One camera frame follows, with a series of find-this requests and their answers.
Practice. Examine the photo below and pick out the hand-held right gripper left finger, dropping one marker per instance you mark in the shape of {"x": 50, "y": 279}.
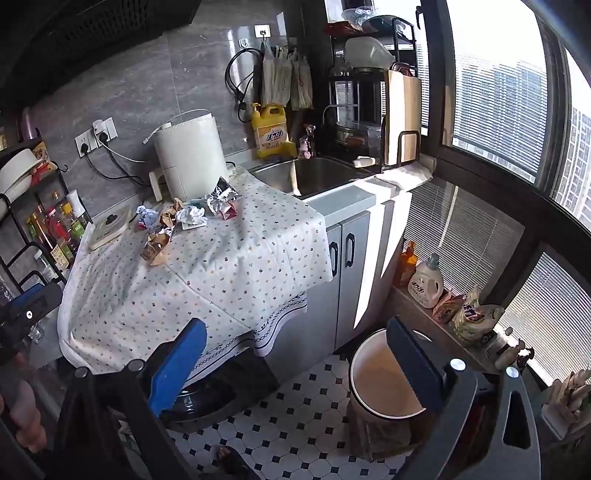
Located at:
{"x": 178, "y": 364}

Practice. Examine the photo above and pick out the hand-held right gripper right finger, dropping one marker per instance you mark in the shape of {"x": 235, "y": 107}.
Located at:
{"x": 411, "y": 364}

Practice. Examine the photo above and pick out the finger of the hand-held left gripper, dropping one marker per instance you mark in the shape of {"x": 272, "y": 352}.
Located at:
{"x": 32, "y": 301}

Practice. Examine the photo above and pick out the white trash bin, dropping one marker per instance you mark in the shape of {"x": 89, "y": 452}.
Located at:
{"x": 383, "y": 383}

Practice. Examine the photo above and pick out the large brown paper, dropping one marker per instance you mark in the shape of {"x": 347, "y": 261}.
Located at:
{"x": 156, "y": 247}

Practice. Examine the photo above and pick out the white printed paper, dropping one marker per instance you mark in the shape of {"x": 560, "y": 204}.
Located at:
{"x": 147, "y": 218}

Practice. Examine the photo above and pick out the plain white paper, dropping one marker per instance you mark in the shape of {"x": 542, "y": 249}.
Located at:
{"x": 191, "y": 215}

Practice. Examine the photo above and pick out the small brown paper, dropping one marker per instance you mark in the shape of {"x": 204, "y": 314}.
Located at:
{"x": 170, "y": 213}

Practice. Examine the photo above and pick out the red packet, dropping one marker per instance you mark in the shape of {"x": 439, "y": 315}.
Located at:
{"x": 229, "y": 211}

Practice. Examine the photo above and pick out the silver foil packet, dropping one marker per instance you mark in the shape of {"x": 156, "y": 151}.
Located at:
{"x": 221, "y": 191}

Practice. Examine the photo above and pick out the person's left hand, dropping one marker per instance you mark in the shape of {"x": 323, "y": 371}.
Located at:
{"x": 23, "y": 415}

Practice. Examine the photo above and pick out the washing machine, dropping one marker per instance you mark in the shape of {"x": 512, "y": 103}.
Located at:
{"x": 217, "y": 392}

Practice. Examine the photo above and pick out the black spice rack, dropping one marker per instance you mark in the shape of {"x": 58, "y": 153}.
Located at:
{"x": 27, "y": 240}

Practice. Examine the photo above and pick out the detergent refill pouch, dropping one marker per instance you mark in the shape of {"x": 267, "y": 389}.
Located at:
{"x": 473, "y": 318}

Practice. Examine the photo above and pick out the white laundry detergent bottle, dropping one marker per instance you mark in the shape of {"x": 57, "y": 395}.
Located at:
{"x": 427, "y": 281}

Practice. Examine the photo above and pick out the orange bottle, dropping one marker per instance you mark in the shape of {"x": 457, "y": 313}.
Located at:
{"x": 407, "y": 267}

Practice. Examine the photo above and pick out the white kitchen scale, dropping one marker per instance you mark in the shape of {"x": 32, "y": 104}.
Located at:
{"x": 108, "y": 228}

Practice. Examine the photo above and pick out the floral tablecloth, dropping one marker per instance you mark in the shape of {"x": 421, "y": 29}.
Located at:
{"x": 221, "y": 258}

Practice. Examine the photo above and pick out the grey kitchen cabinet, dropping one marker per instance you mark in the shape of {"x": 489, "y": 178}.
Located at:
{"x": 355, "y": 258}

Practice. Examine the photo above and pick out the white bowl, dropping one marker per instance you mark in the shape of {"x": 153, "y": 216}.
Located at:
{"x": 18, "y": 170}

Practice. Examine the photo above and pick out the white window blind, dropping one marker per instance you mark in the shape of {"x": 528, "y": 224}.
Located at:
{"x": 461, "y": 230}
{"x": 549, "y": 314}

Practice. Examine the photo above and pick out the white dish cloth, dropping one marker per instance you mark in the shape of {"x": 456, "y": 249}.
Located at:
{"x": 408, "y": 175}

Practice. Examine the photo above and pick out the steel sink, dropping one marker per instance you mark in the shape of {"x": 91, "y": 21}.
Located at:
{"x": 318, "y": 177}

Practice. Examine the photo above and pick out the white air fryer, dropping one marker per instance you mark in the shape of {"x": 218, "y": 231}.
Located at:
{"x": 189, "y": 152}

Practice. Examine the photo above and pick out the small pink bottle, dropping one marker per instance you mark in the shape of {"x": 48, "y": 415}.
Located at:
{"x": 307, "y": 143}

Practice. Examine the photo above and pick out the yellow detergent bottle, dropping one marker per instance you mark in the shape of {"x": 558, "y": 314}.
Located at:
{"x": 270, "y": 134}

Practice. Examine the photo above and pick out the wooden cutting board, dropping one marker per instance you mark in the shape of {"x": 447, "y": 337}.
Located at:
{"x": 401, "y": 115}

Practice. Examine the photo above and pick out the black range hood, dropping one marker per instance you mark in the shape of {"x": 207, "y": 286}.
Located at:
{"x": 83, "y": 41}

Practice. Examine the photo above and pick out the black dish rack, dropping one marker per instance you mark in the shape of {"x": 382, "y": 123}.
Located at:
{"x": 360, "y": 92}

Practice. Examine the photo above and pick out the hanging paper bags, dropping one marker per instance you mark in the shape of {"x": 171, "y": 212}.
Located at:
{"x": 286, "y": 78}

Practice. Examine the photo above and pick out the white plastic basin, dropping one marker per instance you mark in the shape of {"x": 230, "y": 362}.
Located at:
{"x": 367, "y": 50}

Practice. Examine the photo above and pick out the white wall socket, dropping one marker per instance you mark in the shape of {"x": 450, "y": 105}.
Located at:
{"x": 85, "y": 143}
{"x": 106, "y": 131}

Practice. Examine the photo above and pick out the black window frame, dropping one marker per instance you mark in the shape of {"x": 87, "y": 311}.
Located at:
{"x": 489, "y": 175}

